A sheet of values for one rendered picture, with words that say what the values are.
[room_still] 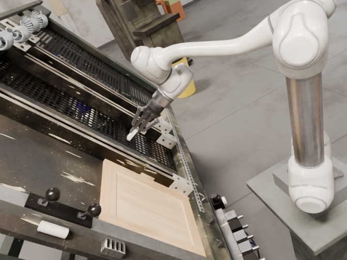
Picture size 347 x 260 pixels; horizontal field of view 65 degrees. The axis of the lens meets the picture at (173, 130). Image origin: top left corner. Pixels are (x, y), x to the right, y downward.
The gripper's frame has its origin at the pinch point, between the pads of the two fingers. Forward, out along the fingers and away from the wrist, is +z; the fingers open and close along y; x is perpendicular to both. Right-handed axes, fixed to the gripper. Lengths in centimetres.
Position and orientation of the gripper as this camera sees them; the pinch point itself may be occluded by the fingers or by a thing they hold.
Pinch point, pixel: (132, 133)
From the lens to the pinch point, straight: 132.6
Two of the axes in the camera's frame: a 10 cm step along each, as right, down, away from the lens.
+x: 1.6, 4.8, -8.6
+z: -6.4, 7.1, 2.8
